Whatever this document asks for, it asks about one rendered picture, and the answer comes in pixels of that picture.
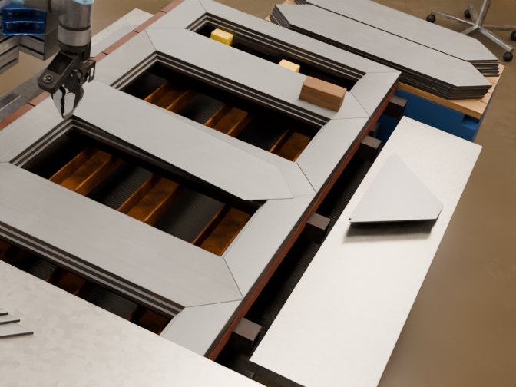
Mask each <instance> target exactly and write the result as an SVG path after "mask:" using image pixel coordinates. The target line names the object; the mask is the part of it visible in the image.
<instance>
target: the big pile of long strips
mask: <svg viewBox="0 0 516 387"><path fill-rule="evenodd" d="M294 2H295V3H296V5H275V6H274V7H275V8H273V10H272V14H270V17H269V19H270V21H271V22H272V23H273V24H275V25H279V26H281V27H284V28H287V29H289V30H292V31H295V32H298V33H300V34H302V35H305V36H308V37H311V38H314V39H316V40H318V41H321V42H324V43H326V44H328V45H332V46H334V47H337V48H340V49H342V50H345V51H348V52H351V53H353V54H355V55H358V56H361V57H363V58H367V59H369V60H371V61H374V62H377V63H380V64H381V65H385V66H387V67H390V68H393V69H395V70H398V71H401V72H402V73H401V75H400V78H399V82H402V83H403V84H407V85H409V86H412V87H414V88H417V89H419V90H422V91H425V92H428V93H429V94H433V95H435V96H438V97H440V98H444V99H445V100H466V99H482V98H484V97H485V94H487V93H488V90H490V88H491V87H492V84H491V83H490V82H489V81H488V80H487V79H486V78H485V77H499V75H500V74H499V71H500V70H499V67H498V66H499V62H500V61H499V60H498V59H497V58H496V57H495V56H494V55H493V54H492V53H491V52H490V51H489V50H488V49H487V48H486V47H485V46H484V45H483V44H482V43H481V42H480V41H479V40H478V39H475V38H471V37H469V36H467V35H463V34H461V33H458V32H456V31H452V30H450V29H447V28H443V27H442V26H439V25H435V24H433V23H431V22H428V21H425V20H422V19H420V18H416V17H414V16H411V15H408V14H406V13H403V12H400V11H397V10H395V9H392V8H389V7H386V6H384V5H380V4H378V3H375V2H372V1H369V0H294Z"/></svg>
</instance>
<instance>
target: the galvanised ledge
mask: <svg viewBox="0 0 516 387"><path fill-rule="evenodd" d="M152 16H154V15H152V14H150V13H147V12H144V11H141V10H140V9H137V8H136V9H134V10H133V11H131V12H129V13H128V14H126V15H125V16H124V17H122V18H120V19H119V20H117V21H116V22H115V23H113V24H112V25H110V26H108V27H107V28H106V29H104V30H102V31H100V32H99V33H97V34H96V35H95V36H93V37H92V38H91V47H92V46H94V45H96V44H97V43H98V42H99V41H101V40H103V39H104V38H106V37H107V36H109V35H110V34H112V33H113V32H115V31H117V30H118V29H119V28H121V27H122V26H124V25H131V26H132V25H136V24H137V25H141V24H142V23H144V22H145V21H146V20H148V19H149V18H151V17H152ZM44 70H45V69H43V70H42V71H40V72H38V73H37V74H36V75H34V76H33V77H31V78H29V79H28V80H27V81H25V82H23V83H22V84H20V85H19V86H18V87H16V88H14V89H13V90H11V91H10V92H8V93H7V94H5V95H4V96H2V97H1V98H0V100H2V99H3V98H5V97H6V96H8V95H9V94H11V93H12V92H13V93H15V94H18V95H21V96H20V97H18V98H17V99H15V100H14V101H13V102H12V103H10V104H8V105H7V106H6V107H4V108H2V109H1V110H0V122H1V121H3V120H4V119H5V118H7V117H8V116H9V115H11V114H13V113H14V112H15V111H17V110H18V109H19V108H21V107H23V105H24V103H25V101H26V100H27V99H28V97H29V96H30V95H31V94H32V93H33V92H34V91H36V90H37V89H39V86H38V82H37V80H38V78H39V77H40V75H41V74H42V73H43V71H44Z"/></svg>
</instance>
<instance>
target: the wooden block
mask: <svg viewBox="0 0 516 387"><path fill-rule="evenodd" d="M345 95H346V88H342V87H340V86H337V85H334V84H330V83H328V82H325V81H322V80H319V79H317V78H313V77H310V76H308V77H307V78H306V80H305V81H304V82H303V85H302V88H301V92H300V94H299V99H301V100H304V101H308V102H309V103H312V104H316V105H319V106H321V107H324V108H328V109H330V110H333V111H336V112H338V111H339V109H340V108H341V106H342V103H343V101H344V97H345Z"/></svg>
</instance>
